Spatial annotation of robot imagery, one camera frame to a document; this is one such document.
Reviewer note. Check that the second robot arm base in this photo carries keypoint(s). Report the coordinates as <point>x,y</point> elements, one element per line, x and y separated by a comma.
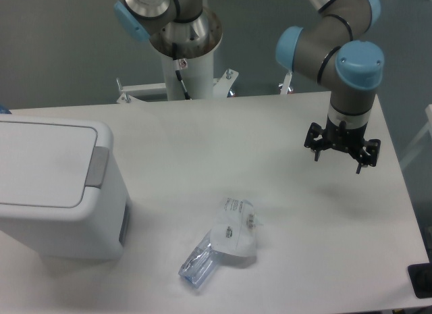
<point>176,28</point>

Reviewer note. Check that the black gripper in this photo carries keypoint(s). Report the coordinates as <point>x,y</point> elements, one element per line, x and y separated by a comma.
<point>344,139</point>

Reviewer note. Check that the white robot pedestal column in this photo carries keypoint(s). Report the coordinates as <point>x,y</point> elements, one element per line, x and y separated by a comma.
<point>197,77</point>

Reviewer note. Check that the white pedestal foot frame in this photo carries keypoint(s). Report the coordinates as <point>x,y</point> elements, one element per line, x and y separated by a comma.
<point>222,88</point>

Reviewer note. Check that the black device at table edge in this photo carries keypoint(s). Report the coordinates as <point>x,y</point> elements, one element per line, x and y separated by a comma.
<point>420,277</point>

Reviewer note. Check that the clear plastic bag with screws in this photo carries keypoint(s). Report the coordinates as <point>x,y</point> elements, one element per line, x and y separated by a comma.
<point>234,229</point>

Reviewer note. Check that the clear blue plastic package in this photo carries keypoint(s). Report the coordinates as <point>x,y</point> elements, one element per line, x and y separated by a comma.
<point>200,263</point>

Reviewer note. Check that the blue object at left edge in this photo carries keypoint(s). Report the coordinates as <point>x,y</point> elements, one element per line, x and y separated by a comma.
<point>4,110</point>

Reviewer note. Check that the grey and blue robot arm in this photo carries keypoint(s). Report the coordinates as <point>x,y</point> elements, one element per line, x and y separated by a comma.
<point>333,55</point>

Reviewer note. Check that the white frame at right edge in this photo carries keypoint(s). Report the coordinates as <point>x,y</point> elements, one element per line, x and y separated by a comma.
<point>418,143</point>

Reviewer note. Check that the white plastic trash can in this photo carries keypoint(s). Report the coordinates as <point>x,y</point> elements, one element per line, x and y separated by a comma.
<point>94,229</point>

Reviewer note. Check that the white trash can lid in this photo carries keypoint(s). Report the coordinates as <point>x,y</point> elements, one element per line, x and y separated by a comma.
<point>49,162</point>

